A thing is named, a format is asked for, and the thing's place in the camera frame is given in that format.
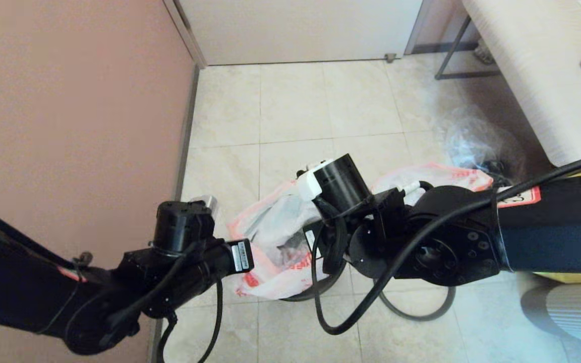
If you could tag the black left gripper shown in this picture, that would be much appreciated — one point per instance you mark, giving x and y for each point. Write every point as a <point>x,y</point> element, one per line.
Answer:
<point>189,272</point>

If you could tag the black trash bin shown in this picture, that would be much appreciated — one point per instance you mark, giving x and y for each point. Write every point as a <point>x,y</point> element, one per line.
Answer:
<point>321,287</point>

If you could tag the clear crumpled plastic bag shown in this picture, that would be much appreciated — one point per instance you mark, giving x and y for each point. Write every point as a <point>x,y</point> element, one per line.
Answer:
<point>472,141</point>

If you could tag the beige table with metal legs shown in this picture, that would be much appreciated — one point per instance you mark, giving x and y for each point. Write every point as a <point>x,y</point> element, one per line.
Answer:
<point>537,75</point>

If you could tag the pink fabric partition panel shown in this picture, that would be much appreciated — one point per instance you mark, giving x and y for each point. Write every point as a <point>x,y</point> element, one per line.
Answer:
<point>68,101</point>

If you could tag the yellow fabric tote bag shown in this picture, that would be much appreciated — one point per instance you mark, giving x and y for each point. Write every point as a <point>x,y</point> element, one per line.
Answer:
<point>573,276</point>

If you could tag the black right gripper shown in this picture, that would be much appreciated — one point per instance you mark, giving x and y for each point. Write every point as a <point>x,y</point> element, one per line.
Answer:
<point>366,222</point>

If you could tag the small metal door stopper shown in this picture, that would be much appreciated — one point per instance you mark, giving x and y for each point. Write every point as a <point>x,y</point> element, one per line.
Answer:
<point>390,58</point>

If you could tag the red-printed trash bag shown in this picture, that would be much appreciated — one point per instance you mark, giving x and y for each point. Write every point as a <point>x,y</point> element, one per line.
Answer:
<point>447,174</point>

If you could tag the small white grey object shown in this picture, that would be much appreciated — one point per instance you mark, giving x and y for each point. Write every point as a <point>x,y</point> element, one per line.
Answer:
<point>483,53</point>

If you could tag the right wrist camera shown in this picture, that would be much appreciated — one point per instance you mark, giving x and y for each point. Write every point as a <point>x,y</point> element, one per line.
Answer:
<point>336,181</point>

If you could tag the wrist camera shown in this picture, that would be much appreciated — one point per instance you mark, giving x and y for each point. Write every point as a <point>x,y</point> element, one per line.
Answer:
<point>182,227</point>
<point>336,181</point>

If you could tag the white door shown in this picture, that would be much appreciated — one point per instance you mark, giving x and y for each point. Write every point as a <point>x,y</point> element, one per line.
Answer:
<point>295,30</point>

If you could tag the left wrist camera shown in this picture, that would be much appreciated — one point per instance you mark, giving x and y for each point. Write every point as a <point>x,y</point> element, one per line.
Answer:
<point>182,227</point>

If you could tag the white red-printed plastic bag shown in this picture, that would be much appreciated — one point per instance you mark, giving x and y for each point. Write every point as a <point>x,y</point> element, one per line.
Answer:
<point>275,237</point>

